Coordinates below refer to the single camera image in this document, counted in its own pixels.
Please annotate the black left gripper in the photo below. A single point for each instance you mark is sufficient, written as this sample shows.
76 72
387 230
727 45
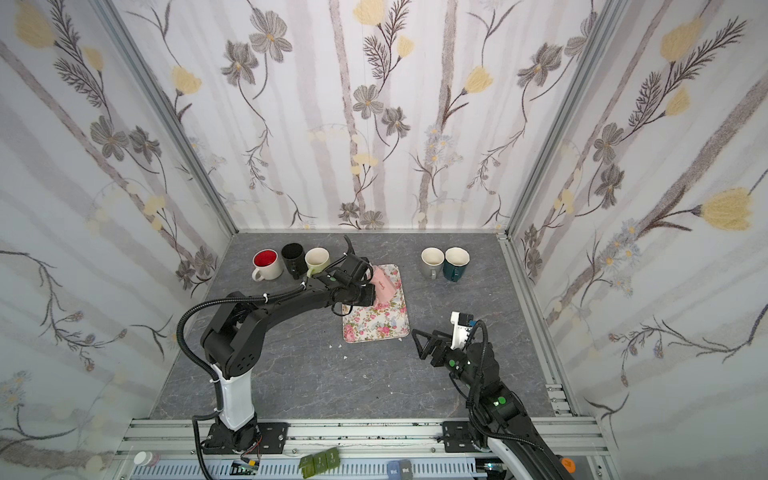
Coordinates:
361 274

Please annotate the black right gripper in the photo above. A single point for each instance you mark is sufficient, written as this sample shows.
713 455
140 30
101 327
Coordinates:
441 346

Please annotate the pink mug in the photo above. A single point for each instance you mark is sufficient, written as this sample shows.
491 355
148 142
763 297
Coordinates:
385 289

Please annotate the light green mug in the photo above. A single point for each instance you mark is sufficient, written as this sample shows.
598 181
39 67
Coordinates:
316 259

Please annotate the black mug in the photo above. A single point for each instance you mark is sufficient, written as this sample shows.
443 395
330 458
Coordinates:
293 255

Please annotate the grey mug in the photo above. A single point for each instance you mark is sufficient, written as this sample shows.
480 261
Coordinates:
431 262

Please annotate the white mug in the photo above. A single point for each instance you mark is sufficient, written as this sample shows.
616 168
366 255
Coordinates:
266 266

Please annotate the dark green mug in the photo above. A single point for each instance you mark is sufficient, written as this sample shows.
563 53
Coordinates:
455 264

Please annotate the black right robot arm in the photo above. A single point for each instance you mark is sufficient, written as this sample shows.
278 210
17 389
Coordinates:
499 421

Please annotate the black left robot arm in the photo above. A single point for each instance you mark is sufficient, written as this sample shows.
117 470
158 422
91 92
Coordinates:
233 342

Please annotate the floral serving tray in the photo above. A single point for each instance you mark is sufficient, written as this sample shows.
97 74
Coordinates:
383 320

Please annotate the blue grey connector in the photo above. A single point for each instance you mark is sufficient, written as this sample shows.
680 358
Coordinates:
399 470

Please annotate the green circuit board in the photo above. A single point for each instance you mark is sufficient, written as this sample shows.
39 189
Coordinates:
319 463

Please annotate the orange emergency stop button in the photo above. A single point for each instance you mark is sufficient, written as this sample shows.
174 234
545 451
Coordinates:
568 464

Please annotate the white round cap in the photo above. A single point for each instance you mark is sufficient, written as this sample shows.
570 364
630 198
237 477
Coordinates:
145 459

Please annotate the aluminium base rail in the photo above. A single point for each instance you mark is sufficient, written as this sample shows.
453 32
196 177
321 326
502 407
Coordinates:
365 447

